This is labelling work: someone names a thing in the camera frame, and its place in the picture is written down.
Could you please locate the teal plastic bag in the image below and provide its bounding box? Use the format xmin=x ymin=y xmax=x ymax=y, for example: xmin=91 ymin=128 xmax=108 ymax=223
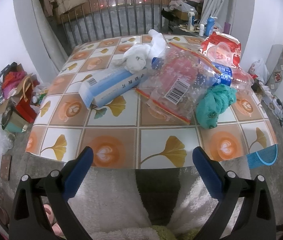
xmin=196 ymin=84 xmax=237 ymax=129

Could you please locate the clear plastic cup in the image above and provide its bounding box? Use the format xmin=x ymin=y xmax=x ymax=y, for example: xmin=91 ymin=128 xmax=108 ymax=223
xmin=206 ymin=42 xmax=233 ymax=67

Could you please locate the patterned tile tablecloth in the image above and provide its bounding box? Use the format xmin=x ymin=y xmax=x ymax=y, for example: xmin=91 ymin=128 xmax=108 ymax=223
xmin=26 ymin=35 xmax=277 ymax=169

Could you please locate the purple cup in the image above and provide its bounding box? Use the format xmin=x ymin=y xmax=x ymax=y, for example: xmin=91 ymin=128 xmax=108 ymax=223
xmin=223 ymin=22 xmax=231 ymax=34

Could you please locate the pile of colourful clutter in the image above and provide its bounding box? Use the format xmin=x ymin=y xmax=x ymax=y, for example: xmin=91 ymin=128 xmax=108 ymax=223
xmin=0 ymin=62 xmax=49 ymax=122

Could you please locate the white lotion bottle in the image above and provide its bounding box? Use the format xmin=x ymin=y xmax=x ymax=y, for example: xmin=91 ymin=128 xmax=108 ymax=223
xmin=187 ymin=8 xmax=195 ymax=31

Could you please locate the white foam packing piece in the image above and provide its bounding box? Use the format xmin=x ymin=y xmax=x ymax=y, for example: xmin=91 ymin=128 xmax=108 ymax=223
xmin=112 ymin=29 xmax=167 ymax=74

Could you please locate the clear bottle blue label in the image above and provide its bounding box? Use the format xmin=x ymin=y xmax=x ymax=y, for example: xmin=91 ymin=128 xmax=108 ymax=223
xmin=147 ymin=55 xmax=253 ymax=97

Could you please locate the blue plastic trash basket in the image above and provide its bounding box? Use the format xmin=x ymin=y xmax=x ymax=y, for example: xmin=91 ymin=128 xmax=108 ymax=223
xmin=246 ymin=144 xmax=278 ymax=169

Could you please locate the grey curtain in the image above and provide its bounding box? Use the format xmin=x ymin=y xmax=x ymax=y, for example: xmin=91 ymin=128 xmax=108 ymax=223
xmin=199 ymin=0 xmax=231 ymax=26

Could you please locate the blue white carton box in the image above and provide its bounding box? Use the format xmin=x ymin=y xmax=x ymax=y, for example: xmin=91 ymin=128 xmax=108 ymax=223
xmin=79 ymin=68 xmax=147 ymax=108

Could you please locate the small white bottle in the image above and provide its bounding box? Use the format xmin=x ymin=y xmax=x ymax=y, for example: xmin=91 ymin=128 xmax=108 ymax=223
xmin=199 ymin=24 xmax=205 ymax=36

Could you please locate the pink slipper foot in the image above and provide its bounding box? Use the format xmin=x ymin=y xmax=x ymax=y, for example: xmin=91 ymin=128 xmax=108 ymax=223
xmin=43 ymin=204 xmax=65 ymax=238

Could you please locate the blue detergent bottle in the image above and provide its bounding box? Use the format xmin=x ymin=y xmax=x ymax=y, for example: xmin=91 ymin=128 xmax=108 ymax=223
xmin=204 ymin=16 xmax=217 ymax=36

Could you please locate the white fluffy robe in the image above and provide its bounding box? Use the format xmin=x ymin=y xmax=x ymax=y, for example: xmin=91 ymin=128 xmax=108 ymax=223
xmin=69 ymin=168 xmax=217 ymax=239

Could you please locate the patterned long gift box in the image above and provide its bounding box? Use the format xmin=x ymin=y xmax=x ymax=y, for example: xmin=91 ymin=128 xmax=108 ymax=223
xmin=266 ymin=44 xmax=283 ymax=94

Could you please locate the white plastic bag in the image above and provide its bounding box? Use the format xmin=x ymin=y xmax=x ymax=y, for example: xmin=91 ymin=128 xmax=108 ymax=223
xmin=248 ymin=59 xmax=269 ymax=85

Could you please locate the clear zip bag red strip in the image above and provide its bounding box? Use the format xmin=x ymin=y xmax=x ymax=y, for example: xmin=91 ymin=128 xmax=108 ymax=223
xmin=136 ymin=42 xmax=221 ymax=124

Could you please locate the red white paper bag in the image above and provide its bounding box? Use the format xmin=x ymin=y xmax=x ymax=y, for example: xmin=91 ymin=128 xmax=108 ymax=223
xmin=199 ymin=31 xmax=241 ymax=68

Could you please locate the metal balcony railing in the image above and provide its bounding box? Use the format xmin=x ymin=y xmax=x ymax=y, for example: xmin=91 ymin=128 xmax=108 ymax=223
xmin=56 ymin=0 xmax=173 ymax=49

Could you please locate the teal metal tin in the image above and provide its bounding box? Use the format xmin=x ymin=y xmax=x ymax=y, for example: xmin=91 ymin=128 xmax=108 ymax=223
xmin=1 ymin=106 xmax=29 ymax=133

